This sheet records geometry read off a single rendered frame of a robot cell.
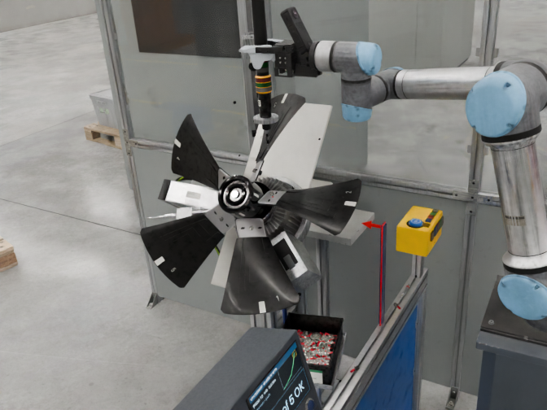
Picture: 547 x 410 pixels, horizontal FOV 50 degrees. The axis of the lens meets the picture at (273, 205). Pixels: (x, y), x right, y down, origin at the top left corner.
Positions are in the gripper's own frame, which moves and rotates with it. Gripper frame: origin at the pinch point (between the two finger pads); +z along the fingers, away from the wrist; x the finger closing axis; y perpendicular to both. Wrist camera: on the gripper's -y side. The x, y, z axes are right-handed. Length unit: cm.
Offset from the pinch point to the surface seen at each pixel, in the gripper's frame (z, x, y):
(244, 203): 2.1, -6.9, 44.3
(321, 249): 8, 53, 93
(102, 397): 97, 0, 165
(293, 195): -9.1, 2.3, 43.6
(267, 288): -9, -16, 65
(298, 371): -44, -61, 46
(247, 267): -3, -15, 60
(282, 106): 1.6, 17.4, 22.2
